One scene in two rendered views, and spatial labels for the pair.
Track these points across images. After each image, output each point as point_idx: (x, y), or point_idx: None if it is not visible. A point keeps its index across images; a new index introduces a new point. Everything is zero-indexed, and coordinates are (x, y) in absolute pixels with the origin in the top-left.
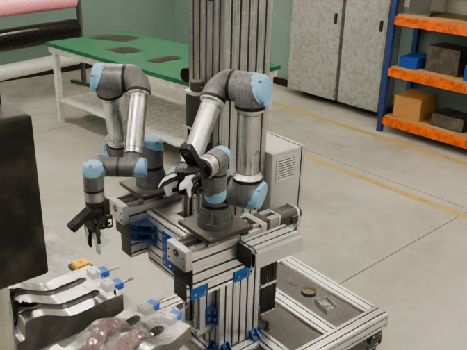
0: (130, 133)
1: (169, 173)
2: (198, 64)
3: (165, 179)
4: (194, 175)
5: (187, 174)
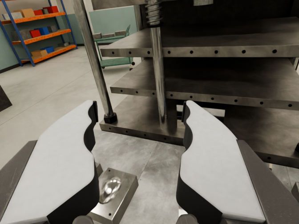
0: None
1: (277, 200)
2: None
3: (200, 119)
4: (6, 213)
5: (90, 217)
